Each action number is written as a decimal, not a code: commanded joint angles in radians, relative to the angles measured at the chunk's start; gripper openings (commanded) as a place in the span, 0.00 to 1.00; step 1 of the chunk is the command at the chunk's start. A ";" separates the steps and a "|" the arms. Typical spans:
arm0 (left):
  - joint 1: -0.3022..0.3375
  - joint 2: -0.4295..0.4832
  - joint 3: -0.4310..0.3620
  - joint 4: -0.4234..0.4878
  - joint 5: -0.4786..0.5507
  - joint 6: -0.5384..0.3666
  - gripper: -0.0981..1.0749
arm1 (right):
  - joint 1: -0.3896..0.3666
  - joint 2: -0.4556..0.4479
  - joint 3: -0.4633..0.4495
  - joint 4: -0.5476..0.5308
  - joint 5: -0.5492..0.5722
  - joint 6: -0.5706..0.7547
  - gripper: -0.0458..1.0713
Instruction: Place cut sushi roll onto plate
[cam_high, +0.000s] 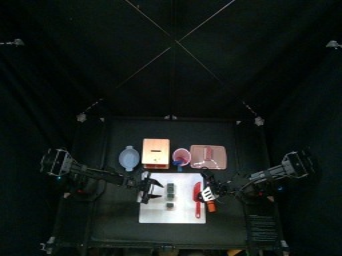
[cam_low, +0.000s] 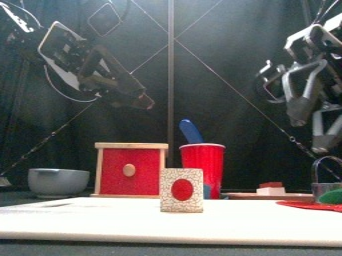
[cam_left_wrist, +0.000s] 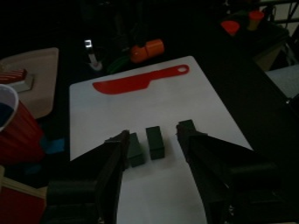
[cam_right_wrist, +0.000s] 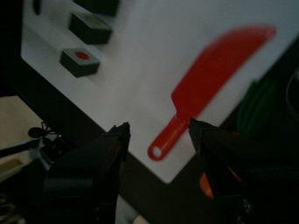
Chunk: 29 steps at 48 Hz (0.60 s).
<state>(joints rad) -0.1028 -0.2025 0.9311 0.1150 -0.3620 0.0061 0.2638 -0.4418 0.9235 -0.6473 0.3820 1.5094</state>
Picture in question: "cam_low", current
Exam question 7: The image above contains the wooden serving plate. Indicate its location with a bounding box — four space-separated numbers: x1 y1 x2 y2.
220 192 315 201

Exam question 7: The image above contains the sushi piece red centre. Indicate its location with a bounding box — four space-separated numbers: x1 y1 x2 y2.
158 167 204 213

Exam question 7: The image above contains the dark grey metal basket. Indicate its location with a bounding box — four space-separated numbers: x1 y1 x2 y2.
309 155 342 203

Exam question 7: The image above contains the blue plastic utensil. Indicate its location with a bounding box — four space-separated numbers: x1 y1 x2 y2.
177 119 205 145

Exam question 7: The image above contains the green rounded toy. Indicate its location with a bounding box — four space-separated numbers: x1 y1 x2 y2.
316 188 342 205

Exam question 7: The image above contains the red white nigiri toy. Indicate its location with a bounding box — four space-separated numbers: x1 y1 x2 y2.
255 181 287 197

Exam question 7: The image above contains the red toy knife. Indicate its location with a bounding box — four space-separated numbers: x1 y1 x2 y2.
275 199 342 213

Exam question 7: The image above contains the orange wooden box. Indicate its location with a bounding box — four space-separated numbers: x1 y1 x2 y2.
93 142 169 199

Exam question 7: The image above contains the red plastic cup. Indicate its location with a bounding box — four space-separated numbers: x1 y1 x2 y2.
179 143 227 200

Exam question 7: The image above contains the grey bowl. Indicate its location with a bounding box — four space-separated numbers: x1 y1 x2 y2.
26 168 90 200

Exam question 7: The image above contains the black flat stick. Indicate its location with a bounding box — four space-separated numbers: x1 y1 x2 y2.
41 202 74 208

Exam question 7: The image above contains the white cutting board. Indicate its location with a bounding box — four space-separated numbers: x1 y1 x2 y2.
0 196 342 248

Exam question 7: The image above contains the left wrist cable loop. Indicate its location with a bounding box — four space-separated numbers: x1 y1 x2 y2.
85 2 124 38

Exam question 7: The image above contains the grey vertical frame pole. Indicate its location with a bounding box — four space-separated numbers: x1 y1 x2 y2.
166 0 176 168

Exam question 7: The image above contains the thin diagonal brace wire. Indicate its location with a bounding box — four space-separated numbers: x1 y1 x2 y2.
130 0 342 183
0 0 224 176

